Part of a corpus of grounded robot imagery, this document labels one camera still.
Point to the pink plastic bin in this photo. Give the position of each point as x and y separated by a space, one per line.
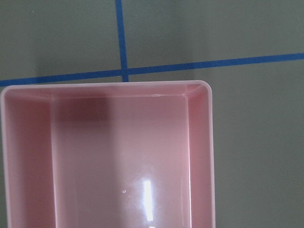
109 155

